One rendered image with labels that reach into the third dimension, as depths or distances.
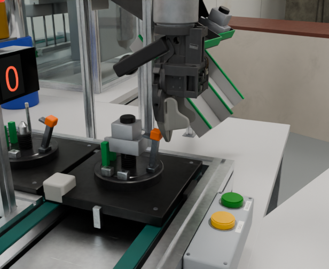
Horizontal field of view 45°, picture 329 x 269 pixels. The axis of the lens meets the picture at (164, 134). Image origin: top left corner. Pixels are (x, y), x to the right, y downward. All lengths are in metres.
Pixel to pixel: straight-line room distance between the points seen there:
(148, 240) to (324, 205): 0.47
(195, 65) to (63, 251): 0.38
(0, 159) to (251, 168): 0.66
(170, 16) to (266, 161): 0.63
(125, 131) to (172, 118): 0.10
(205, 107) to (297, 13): 5.47
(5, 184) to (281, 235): 0.53
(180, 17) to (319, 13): 5.72
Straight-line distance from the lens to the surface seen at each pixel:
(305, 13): 6.39
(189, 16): 0.66
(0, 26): 0.62
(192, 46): 0.67
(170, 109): 0.70
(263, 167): 1.12
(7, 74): 0.63
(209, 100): 1.06
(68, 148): 0.96
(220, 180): 0.82
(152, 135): 0.75
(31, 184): 0.82
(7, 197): 0.75
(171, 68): 0.67
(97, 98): 1.75
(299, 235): 0.87
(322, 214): 0.96
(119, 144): 0.77
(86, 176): 0.82
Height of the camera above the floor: 1.34
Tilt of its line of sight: 21 degrees down
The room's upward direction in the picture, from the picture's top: straight up
